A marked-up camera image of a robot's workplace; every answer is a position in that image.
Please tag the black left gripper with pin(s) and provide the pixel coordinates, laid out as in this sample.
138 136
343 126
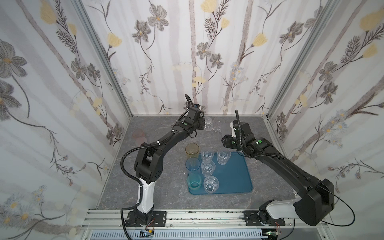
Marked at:
200 122

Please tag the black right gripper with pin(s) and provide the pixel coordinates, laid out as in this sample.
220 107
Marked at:
226 141

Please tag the clear faceted glass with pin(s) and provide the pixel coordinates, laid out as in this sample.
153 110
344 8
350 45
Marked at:
223 156
208 124
208 167
211 184
207 153

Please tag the yellow transparent glass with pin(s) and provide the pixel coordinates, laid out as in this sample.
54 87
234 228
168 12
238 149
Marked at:
192 150

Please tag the teal plastic tray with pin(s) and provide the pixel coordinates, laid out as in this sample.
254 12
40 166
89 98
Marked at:
234 177

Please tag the blue frosted glass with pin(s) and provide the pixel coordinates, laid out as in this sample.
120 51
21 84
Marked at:
192 165

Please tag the pink transparent glass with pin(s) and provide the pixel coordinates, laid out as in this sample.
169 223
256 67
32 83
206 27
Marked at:
140 137

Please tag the green frosted glass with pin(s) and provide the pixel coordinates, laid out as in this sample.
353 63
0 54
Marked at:
194 181

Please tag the white frosted glass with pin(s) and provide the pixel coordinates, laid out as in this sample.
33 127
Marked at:
218 124

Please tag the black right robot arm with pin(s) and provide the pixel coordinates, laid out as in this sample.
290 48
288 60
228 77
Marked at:
316 197

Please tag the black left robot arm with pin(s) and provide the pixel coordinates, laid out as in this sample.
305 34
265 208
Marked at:
149 161

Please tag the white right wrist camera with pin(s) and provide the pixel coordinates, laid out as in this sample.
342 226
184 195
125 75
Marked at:
233 133

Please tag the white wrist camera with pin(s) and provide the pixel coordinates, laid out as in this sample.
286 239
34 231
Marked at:
233 133
197 106

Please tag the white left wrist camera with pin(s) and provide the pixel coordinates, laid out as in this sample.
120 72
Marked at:
197 106

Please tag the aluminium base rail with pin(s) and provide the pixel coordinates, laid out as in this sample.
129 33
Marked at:
108 224

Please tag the white slotted cable duct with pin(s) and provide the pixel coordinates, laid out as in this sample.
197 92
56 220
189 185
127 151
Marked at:
190 234

